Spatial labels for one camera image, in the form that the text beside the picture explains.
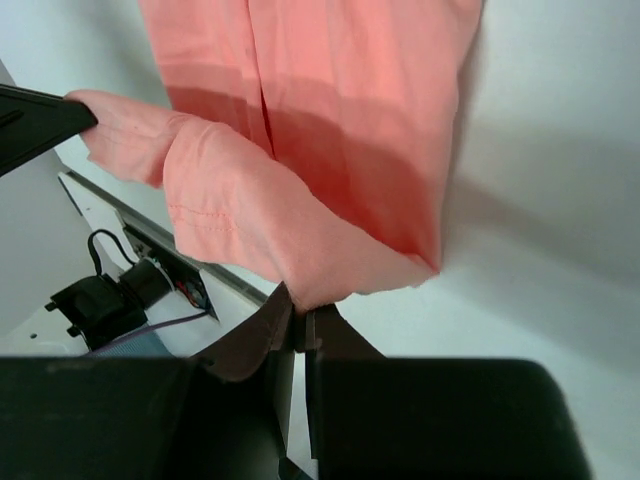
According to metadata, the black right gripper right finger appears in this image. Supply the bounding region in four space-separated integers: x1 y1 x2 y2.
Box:
294 305 592 479

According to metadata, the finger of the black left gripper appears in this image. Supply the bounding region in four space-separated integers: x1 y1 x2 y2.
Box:
1 84 98 176

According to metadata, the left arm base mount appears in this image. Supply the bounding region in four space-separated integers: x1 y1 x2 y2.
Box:
44 169 271 354

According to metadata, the pink t-shirt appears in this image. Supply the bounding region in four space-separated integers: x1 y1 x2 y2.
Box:
70 1 483 311

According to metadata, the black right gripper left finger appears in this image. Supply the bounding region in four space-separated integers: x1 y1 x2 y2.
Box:
1 286 293 479

